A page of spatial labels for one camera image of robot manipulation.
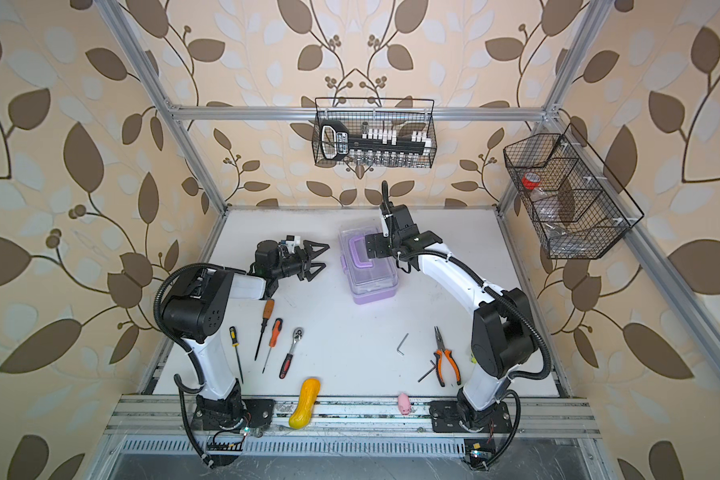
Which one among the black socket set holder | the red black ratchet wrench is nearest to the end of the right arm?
the black socket set holder

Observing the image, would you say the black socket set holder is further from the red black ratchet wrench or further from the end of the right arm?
the red black ratchet wrench

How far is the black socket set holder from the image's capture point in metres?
0.83

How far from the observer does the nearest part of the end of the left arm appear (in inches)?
31.7

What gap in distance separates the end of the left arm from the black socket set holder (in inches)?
11.4
